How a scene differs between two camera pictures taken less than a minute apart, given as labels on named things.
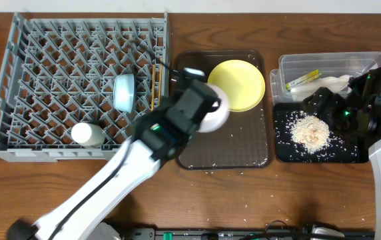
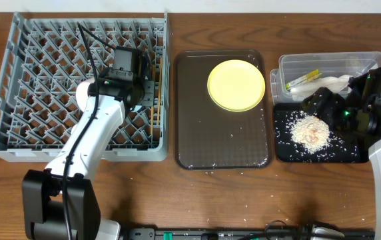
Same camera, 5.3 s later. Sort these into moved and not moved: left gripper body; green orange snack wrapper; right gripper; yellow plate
Moved: left gripper body
Not moved: yellow plate; green orange snack wrapper; right gripper
